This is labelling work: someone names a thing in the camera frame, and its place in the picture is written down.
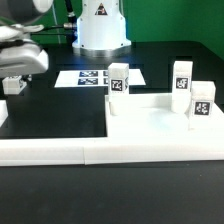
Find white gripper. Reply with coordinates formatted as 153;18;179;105
0;40;49;78

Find white square tabletop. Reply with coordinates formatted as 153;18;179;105
105;93;224;138

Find white U-shaped obstacle fence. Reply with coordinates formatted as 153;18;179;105
0;95;224;167

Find black cables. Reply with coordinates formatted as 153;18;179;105
29;0;78;46

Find white sheet with markers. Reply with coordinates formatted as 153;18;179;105
54;69;145;88

